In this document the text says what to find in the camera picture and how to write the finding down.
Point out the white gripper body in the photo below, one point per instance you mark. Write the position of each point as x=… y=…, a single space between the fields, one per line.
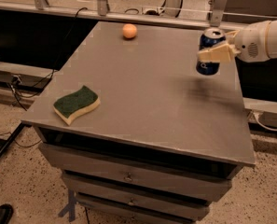
x=251 y=44

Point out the orange fruit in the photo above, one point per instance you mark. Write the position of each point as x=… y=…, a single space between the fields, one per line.
x=129 y=31

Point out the blue pepsi can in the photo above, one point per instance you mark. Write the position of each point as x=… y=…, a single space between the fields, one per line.
x=207 y=63

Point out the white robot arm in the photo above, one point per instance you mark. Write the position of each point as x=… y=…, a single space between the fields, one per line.
x=271 y=40

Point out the grey drawer cabinet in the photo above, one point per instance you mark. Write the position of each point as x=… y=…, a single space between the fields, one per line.
x=164 y=142

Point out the green yellow sponge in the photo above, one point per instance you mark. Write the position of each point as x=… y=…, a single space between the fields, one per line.
x=76 y=104

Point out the black tripod leg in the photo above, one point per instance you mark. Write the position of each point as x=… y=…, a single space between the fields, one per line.
x=11 y=139

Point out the black shoe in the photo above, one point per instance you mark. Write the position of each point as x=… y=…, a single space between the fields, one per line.
x=6 y=213

